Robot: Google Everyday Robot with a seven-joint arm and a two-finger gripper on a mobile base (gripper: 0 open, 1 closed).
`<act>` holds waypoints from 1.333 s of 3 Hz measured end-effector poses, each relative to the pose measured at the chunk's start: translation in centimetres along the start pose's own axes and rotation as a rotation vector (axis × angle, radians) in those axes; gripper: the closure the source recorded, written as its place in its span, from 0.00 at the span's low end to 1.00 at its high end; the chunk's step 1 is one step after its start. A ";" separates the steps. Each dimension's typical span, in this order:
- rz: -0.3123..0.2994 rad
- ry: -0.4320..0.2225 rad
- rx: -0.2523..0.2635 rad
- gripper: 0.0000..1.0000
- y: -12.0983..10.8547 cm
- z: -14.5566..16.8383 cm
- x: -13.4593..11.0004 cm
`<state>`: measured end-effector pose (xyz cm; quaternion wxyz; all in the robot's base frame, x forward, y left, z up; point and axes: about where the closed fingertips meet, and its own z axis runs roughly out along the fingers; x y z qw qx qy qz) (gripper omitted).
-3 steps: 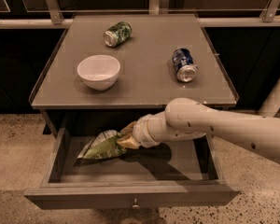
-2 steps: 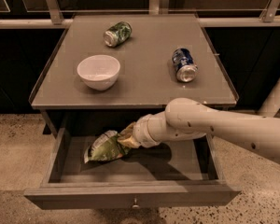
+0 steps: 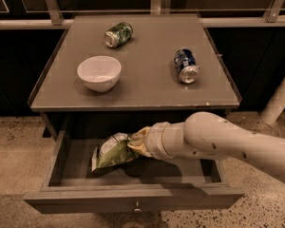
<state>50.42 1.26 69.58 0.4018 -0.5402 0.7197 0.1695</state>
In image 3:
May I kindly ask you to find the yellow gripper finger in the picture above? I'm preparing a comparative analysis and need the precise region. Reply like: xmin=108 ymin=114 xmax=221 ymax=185
xmin=127 ymin=143 xmax=152 ymax=158
xmin=130 ymin=126 xmax=150 ymax=141

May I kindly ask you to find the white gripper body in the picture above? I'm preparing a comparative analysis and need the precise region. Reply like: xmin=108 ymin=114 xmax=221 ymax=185
xmin=144 ymin=122 xmax=173 ymax=160

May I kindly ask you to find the green jalapeno chip bag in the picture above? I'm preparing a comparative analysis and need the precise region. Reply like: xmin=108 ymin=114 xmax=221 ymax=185
xmin=90 ymin=133 xmax=140 ymax=172

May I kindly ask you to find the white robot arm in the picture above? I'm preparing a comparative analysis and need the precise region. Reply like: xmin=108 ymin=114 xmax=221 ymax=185
xmin=128 ymin=64 xmax=285 ymax=183

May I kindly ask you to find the open grey top drawer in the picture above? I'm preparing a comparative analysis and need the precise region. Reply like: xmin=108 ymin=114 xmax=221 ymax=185
xmin=24 ymin=130 xmax=243 ymax=214

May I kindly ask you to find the small metal drawer knob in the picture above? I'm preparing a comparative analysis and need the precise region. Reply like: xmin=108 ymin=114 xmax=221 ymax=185
xmin=133 ymin=201 xmax=142 ymax=213

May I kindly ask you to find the grey wooden cabinet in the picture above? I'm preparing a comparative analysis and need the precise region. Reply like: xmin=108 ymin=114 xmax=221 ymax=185
xmin=29 ymin=14 xmax=241 ymax=135

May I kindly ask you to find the white ceramic bowl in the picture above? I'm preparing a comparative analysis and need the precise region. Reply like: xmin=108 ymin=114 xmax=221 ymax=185
xmin=77 ymin=56 xmax=122 ymax=92

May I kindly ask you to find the blue soda can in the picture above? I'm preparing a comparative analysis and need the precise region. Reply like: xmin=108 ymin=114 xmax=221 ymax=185
xmin=174 ymin=48 xmax=200 ymax=84

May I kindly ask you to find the green soda can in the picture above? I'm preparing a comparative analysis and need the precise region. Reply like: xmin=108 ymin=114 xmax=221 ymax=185
xmin=104 ymin=22 xmax=134 ymax=48

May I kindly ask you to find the metal railing frame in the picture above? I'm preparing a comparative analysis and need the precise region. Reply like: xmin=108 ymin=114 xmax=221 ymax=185
xmin=0 ymin=0 xmax=285 ymax=29

